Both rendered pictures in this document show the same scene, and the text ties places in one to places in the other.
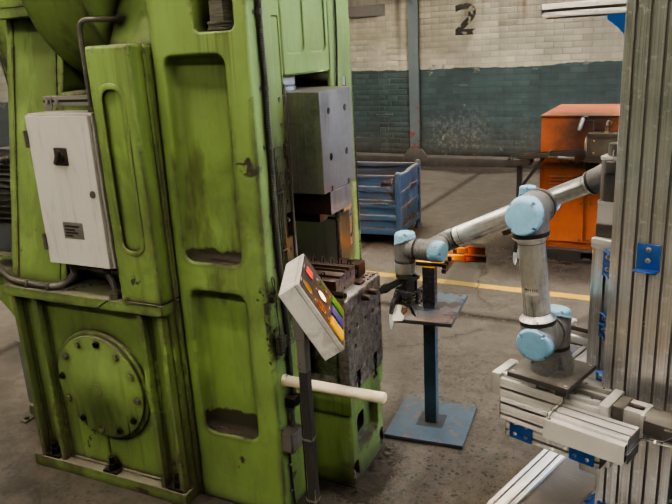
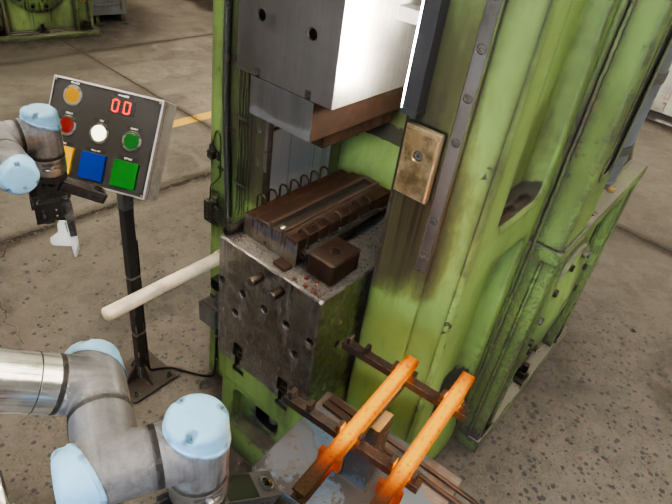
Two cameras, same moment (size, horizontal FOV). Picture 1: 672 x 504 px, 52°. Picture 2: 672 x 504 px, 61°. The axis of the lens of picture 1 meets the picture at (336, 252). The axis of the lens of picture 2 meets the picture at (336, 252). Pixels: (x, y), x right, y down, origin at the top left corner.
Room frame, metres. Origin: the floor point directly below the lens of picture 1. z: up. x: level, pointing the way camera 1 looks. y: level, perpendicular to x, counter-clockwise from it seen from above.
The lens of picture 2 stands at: (3.21, -1.25, 1.84)
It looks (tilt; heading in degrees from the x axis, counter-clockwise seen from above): 36 degrees down; 98
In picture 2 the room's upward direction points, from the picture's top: 9 degrees clockwise
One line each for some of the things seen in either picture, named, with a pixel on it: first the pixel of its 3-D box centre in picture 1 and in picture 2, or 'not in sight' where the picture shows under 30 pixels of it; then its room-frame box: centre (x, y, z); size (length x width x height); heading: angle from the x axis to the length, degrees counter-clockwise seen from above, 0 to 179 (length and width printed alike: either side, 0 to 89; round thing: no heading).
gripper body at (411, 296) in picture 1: (407, 289); (50, 194); (2.37, -0.25, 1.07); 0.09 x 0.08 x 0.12; 46
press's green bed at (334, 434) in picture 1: (316, 412); (310, 383); (2.99, 0.14, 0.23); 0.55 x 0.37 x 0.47; 64
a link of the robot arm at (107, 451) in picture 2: not in sight; (106, 457); (2.93, -0.91, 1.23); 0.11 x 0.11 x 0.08; 38
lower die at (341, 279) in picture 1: (302, 275); (320, 209); (2.94, 0.15, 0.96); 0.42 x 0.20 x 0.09; 64
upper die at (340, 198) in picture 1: (297, 196); (337, 90); (2.94, 0.15, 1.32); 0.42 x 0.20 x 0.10; 64
